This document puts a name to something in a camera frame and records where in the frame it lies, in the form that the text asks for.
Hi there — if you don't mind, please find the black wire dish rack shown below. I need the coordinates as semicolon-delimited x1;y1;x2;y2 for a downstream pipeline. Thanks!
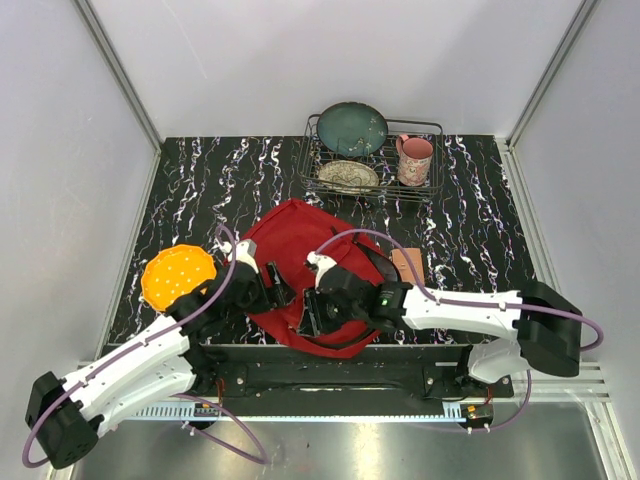
295;114;446;203

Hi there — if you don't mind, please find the red student backpack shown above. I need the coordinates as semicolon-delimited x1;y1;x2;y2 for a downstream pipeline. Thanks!
244;199;400;359

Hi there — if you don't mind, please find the teal ceramic plate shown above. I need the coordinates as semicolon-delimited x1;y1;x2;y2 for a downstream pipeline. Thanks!
316;102;389;158

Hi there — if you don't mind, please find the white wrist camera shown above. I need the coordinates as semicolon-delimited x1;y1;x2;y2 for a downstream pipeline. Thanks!
305;251;337;283
220;239;259;273

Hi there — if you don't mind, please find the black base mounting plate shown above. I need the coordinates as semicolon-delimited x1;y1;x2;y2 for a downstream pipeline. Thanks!
198;344;514;399

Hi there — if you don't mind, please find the orange plastic plate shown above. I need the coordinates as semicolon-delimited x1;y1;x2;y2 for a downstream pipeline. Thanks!
141;244;217;312

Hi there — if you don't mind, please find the purple cable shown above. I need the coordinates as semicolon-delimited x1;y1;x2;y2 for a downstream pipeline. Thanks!
20;224;269;469
314;229;604;434

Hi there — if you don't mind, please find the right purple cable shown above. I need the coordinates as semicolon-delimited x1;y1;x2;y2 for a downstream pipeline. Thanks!
314;229;604;434

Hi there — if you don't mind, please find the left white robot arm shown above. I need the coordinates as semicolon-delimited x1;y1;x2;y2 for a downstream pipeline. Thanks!
22;249;296;469

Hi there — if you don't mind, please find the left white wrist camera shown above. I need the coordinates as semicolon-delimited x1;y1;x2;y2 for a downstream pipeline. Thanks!
220;239;259;273

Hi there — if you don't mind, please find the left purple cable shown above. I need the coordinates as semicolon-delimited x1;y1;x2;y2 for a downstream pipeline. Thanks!
20;224;269;469

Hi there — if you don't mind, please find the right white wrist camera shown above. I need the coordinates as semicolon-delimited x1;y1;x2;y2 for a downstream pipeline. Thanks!
305;251;337;283

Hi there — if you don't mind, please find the pink leather wallet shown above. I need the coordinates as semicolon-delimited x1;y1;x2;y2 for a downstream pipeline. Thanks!
391;248;425;285

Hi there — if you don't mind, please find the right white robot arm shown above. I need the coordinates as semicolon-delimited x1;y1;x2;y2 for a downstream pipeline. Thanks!
297;266;581;397

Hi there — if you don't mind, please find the pink patterned mug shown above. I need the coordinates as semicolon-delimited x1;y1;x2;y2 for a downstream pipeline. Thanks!
396;134;434;187

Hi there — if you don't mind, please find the speckled beige plate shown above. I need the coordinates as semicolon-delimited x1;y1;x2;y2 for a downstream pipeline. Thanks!
317;160;379;194

